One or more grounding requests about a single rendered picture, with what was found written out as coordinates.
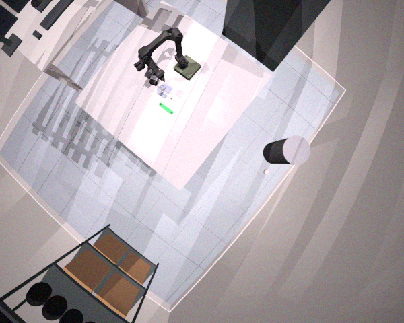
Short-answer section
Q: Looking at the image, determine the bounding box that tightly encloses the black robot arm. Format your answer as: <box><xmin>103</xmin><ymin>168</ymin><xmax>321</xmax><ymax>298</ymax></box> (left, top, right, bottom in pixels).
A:
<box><xmin>133</xmin><ymin>28</ymin><xmax>188</xmax><ymax>79</ymax></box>

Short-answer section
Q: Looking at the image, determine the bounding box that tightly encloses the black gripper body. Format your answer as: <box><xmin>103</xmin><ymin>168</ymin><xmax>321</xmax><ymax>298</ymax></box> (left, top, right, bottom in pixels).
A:
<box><xmin>148</xmin><ymin>62</ymin><xmax>165</xmax><ymax>78</ymax></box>

